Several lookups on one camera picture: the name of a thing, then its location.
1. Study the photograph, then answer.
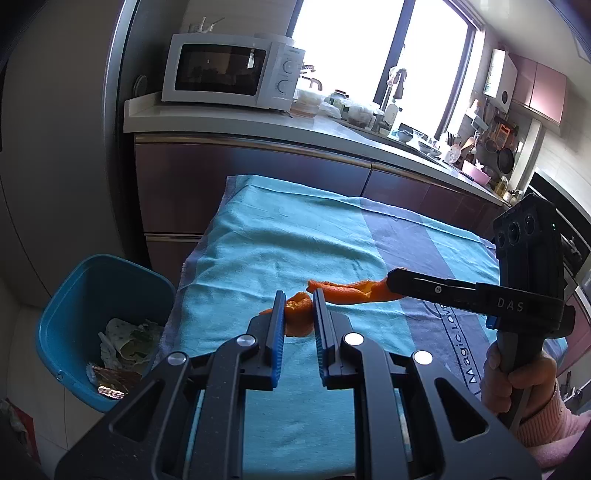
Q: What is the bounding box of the white water heater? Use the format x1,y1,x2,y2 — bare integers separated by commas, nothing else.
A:
485,48,518,114

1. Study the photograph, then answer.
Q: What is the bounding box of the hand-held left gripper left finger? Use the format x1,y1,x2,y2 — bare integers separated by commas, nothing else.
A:
54,291,288,480

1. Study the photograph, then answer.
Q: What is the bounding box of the printed blue tablecloth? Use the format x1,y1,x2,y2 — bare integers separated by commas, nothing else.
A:
152,174,570,480

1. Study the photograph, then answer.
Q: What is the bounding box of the red white printed bag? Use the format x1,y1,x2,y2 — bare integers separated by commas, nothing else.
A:
0,398,36,440

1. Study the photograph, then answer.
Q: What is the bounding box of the kitchen window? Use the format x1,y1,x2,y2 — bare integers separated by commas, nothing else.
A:
288,0,477,140

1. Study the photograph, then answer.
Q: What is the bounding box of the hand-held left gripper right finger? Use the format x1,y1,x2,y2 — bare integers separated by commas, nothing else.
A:
312,288,542,480

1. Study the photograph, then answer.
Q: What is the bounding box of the white microwave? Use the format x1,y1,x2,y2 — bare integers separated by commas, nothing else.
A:
161,32,307,112

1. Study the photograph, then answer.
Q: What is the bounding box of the bag-covered bowl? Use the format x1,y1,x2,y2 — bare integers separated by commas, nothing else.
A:
346,99,378,128

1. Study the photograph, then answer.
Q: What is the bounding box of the blue plastic trash bin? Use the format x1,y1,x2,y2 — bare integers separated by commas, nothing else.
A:
37,254,177,414

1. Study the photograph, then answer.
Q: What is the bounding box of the white range hood column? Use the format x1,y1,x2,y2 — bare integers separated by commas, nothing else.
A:
517,119,544,190

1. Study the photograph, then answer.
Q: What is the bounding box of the person's right hand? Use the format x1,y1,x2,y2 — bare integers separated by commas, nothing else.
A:
479,344,559,418

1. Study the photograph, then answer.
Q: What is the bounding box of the dotted paper cup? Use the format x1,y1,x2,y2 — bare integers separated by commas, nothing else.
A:
99,318,160,371

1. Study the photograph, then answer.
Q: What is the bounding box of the wall shelf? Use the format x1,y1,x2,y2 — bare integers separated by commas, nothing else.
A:
468,99,491,130

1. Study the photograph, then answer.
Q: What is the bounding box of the glass kettle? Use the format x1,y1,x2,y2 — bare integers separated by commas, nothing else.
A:
298,65,327,93

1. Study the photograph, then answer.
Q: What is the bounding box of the black oven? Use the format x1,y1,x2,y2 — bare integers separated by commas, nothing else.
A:
526,171,591,280

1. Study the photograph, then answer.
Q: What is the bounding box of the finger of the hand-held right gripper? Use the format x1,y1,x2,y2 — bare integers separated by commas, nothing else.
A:
387,269,480,291
392,281,500,329

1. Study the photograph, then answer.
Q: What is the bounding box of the grey refrigerator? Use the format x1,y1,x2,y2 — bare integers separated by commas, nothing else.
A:
0,0,195,301

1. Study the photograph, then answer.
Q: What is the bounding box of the metal faucet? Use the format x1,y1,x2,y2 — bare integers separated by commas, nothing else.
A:
379,67,408,133

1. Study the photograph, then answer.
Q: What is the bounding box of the kitchen counter cabinet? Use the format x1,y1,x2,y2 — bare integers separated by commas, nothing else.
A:
124,92,509,278

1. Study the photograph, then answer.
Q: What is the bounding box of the white figurine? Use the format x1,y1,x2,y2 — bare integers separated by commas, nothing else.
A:
191,16,225,36

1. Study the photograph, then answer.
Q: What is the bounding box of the pink basin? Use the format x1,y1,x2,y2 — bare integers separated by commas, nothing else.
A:
462,161,493,184

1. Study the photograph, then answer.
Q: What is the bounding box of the pink wall cabinet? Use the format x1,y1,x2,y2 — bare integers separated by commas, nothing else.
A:
510,53,568,126

